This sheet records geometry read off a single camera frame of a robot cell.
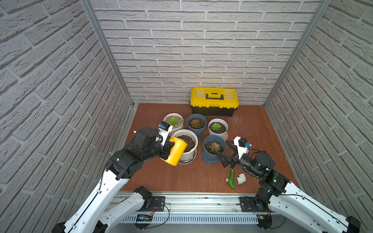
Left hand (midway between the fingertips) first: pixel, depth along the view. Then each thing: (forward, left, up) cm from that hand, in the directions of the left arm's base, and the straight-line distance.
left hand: (170, 138), depth 66 cm
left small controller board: (-28, +14, -30) cm, 44 cm away
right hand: (-2, -25, -3) cm, 25 cm away
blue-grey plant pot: (+18, -16, -21) cm, 31 cm away
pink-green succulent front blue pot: (+6, -23, -19) cm, 30 cm away
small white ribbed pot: (+16, -30, -18) cm, 39 cm away
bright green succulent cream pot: (+24, +2, -16) cm, 29 cm away
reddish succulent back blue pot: (+22, -14, -18) cm, 32 cm away
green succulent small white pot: (+20, -27, -18) cm, 38 cm away
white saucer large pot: (0, -7, -29) cm, 30 cm away
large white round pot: (+11, -10, -19) cm, 24 cm away
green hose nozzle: (-12, -33, -27) cm, 44 cm away
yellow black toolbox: (+38, -32, -12) cm, 51 cm away
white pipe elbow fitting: (-11, -39, -25) cm, 48 cm away
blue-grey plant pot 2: (+12, -26, -19) cm, 34 cm away
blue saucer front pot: (+1, -22, -25) cm, 33 cm away
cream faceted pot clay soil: (+20, -3, -17) cm, 26 cm away
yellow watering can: (-5, -3, -4) cm, 7 cm away
